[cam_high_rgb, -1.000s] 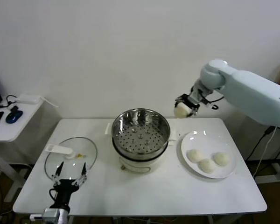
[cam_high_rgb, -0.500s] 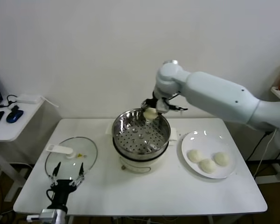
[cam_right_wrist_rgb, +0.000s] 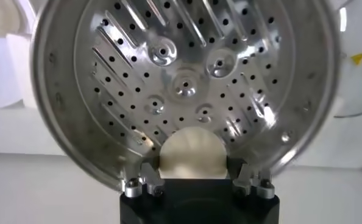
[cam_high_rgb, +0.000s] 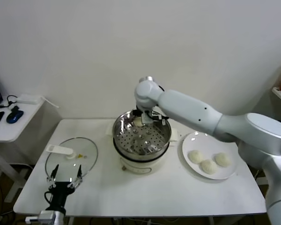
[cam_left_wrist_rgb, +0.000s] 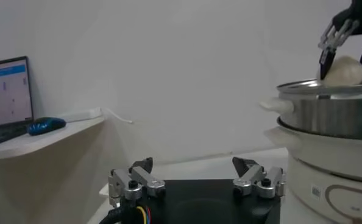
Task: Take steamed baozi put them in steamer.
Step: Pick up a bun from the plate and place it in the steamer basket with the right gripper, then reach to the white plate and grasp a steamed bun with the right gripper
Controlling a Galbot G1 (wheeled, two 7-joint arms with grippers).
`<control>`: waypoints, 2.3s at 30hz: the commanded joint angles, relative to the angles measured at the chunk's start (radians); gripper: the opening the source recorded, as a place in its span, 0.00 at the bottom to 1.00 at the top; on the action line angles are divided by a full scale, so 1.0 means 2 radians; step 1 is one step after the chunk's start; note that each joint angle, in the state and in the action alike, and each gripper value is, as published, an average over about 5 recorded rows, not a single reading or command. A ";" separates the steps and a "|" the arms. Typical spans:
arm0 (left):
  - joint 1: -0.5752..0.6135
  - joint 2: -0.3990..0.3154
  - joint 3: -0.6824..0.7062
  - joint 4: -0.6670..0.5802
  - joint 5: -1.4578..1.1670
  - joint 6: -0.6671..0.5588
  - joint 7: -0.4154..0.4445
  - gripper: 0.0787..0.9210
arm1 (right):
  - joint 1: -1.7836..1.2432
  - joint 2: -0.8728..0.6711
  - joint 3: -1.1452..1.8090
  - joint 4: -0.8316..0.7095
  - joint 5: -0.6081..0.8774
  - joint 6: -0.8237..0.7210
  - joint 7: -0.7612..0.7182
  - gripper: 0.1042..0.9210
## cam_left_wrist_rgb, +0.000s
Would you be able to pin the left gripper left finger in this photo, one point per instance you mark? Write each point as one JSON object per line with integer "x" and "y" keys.
{"x": 144, "y": 179}

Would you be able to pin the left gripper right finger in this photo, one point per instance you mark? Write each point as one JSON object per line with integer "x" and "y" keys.
{"x": 254, "y": 179}

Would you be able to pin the white steamed baozi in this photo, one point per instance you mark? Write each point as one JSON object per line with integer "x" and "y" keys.
{"x": 345, "y": 73}

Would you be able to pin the stainless steel steamer basket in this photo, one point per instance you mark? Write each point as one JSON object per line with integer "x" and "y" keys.
{"x": 327, "y": 115}

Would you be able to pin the white electric cooker pot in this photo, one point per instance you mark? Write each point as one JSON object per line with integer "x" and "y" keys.
{"x": 321, "y": 158}

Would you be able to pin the white power strip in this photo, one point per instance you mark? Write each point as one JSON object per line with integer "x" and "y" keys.
{"x": 83, "y": 115}

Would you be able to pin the white side table with laptop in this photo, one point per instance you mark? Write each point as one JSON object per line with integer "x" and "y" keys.
{"x": 47, "y": 143}

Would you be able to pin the blue computer mouse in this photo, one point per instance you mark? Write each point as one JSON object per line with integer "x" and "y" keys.
{"x": 45, "y": 126}

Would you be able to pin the black laptop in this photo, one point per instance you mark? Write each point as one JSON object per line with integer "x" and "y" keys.
{"x": 7, "y": 91}

